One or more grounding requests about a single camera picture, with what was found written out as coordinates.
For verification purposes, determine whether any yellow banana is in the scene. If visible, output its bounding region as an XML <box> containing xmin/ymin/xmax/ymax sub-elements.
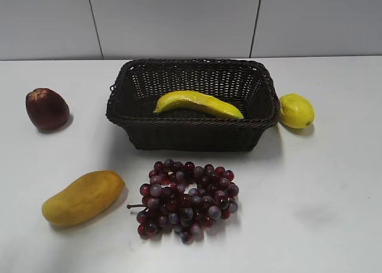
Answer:
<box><xmin>153</xmin><ymin>90</ymin><xmax>244</xmax><ymax>119</ymax></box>

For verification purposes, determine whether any black woven basket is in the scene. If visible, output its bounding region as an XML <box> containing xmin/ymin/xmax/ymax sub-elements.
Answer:
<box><xmin>106</xmin><ymin>59</ymin><xmax>280</xmax><ymax>152</ymax></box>

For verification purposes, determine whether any purple grape bunch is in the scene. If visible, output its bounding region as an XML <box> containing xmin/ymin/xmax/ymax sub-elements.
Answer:
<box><xmin>127</xmin><ymin>159</ymin><xmax>239</xmax><ymax>244</ymax></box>

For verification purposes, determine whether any yellow lemon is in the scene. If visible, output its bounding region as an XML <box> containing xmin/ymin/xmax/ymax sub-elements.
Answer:
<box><xmin>280</xmin><ymin>94</ymin><xmax>315</xmax><ymax>129</ymax></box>

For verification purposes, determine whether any orange yellow mango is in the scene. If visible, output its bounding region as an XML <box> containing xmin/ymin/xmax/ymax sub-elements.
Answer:
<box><xmin>42</xmin><ymin>170</ymin><xmax>125</xmax><ymax>227</ymax></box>

